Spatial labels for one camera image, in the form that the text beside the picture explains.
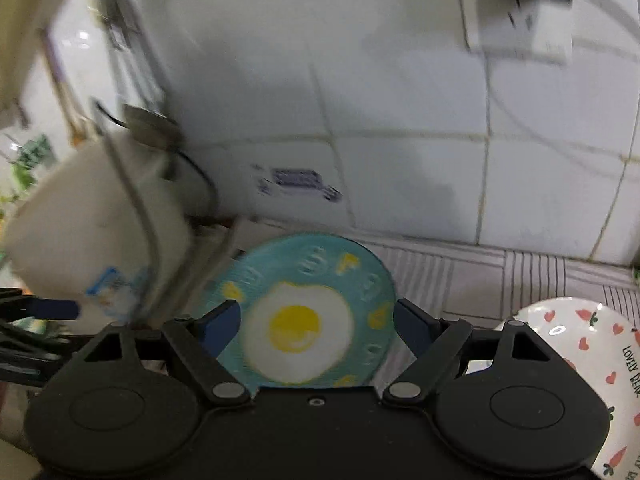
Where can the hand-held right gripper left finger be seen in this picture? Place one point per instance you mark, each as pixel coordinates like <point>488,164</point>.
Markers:
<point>222,321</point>

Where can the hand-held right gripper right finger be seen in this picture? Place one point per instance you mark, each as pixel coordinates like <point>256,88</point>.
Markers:
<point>412,322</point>

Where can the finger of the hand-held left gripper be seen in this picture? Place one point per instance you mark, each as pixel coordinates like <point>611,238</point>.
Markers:
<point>25,350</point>
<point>52,308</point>

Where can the white plate with heart print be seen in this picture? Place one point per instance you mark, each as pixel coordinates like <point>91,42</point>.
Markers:
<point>612,360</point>

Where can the teal plate with egg print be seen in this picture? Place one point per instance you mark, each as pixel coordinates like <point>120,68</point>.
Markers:
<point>300,327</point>

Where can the white wall socket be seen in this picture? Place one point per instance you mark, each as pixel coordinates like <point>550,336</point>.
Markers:
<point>520,15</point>

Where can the hanging metal ladle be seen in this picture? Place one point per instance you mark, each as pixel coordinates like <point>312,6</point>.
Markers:
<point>147,122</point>

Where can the white rice cooker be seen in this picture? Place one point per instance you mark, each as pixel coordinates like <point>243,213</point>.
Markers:
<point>95,230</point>

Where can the striped white tablecloth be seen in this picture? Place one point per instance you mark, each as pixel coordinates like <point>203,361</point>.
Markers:
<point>480,272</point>

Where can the blue printed wall sticker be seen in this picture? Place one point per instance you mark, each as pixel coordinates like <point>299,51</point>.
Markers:
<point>300,182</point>

